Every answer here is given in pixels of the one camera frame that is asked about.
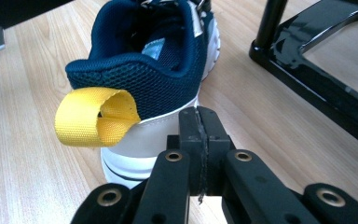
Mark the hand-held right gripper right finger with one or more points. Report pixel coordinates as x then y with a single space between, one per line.
216 137

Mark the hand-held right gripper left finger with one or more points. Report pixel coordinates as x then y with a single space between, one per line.
189 140

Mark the navy and beige sneaker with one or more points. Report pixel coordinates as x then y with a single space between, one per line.
155 62

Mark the red and black shoe rack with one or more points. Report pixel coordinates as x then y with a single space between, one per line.
317 71

